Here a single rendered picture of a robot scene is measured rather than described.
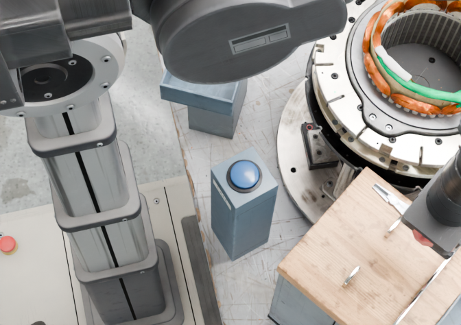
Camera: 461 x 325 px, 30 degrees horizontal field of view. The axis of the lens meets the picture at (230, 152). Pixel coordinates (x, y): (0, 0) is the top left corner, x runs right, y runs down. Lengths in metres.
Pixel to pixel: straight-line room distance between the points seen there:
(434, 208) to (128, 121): 1.53
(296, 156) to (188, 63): 1.03
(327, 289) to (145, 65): 1.46
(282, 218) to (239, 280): 0.13
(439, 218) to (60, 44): 0.62
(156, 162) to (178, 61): 1.89
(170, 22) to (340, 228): 0.75
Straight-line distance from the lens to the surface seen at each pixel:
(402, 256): 1.16
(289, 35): 0.45
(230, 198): 1.19
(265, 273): 1.42
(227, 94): 1.27
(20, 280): 2.00
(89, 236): 1.37
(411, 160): 1.17
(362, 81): 1.20
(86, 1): 0.43
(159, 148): 2.36
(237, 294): 1.41
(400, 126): 1.18
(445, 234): 0.98
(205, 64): 0.46
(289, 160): 1.47
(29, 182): 2.36
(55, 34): 0.43
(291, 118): 1.50
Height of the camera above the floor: 2.14
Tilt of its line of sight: 66 degrees down
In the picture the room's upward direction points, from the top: 3 degrees clockwise
